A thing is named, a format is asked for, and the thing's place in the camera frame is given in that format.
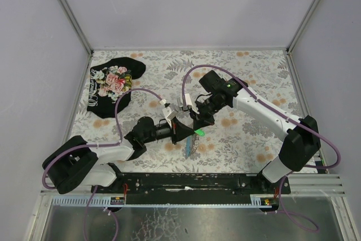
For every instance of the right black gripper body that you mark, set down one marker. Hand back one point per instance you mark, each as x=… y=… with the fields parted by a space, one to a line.
x=196 y=115

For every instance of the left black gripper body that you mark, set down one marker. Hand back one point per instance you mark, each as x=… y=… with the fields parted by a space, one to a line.
x=174 y=131

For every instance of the green key tag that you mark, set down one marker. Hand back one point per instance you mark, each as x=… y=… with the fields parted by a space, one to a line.
x=200 y=132

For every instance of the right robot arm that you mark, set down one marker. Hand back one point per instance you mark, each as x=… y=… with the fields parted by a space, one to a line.
x=298 y=135

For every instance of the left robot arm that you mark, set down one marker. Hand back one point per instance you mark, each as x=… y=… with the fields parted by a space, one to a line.
x=78 y=162

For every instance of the black floral cloth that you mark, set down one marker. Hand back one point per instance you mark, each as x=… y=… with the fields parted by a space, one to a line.
x=109 y=81

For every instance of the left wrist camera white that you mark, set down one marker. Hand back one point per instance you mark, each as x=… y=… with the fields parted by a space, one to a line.
x=169 y=111

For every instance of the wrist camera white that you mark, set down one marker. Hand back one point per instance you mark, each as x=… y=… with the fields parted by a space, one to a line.
x=188 y=105
x=169 y=111

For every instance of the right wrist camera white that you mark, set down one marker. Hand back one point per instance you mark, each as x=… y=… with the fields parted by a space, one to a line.
x=188 y=105

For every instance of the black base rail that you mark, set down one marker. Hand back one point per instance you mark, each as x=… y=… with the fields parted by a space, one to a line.
x=196 y=186

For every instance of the white cable duct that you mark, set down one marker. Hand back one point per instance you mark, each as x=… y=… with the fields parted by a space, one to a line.
x=235 y=201

